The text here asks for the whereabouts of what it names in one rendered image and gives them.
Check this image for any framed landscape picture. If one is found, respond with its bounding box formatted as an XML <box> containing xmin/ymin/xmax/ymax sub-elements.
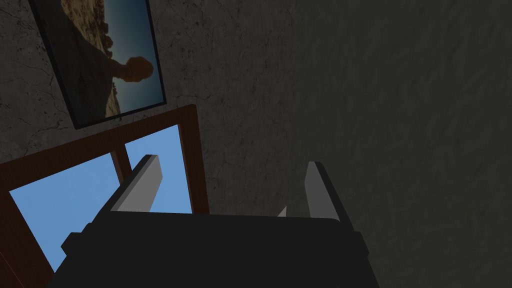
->
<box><xmin>27</xmin><ymin>0</ymin><xmax>168</xmax><ymax>131</ymax></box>

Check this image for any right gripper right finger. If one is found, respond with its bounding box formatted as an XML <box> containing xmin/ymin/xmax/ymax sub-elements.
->
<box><xmin>303</xmin><ymin>161</ymin><xmax>348</xmax><ymax>223</ymax></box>

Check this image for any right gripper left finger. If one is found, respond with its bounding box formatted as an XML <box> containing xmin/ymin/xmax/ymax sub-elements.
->
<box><xmin>99</xmin><ymin>154</ymin><xmax>164</xmax><ymax>215</ymax></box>

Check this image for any brown framed window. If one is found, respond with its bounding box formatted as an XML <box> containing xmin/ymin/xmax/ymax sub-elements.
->
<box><xmin>0</xmin><ymin>103</ymin><xmax>211</xmax><ymax>288</ymax></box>

